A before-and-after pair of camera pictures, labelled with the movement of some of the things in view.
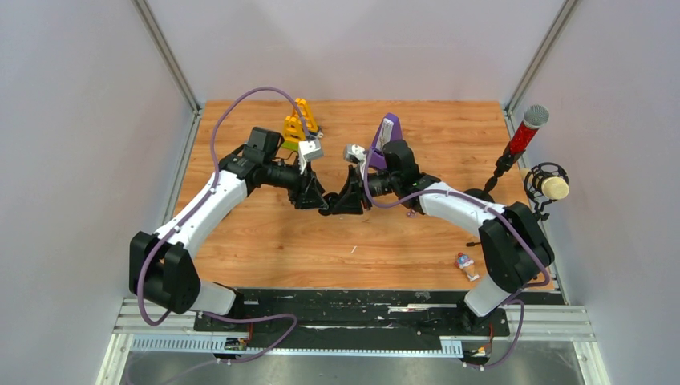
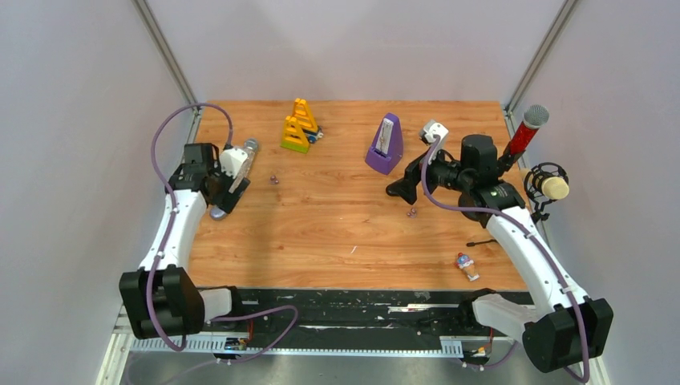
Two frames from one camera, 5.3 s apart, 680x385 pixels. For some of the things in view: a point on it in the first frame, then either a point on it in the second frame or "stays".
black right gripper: x=349 y=200 to x=405 y=188
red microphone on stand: x=534 y=118 stays
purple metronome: x=390 y=130 stays
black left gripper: x=306 y=192 to x=226 y=201
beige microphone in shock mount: x=544 y=183 stays
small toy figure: x=465 y=263 stays
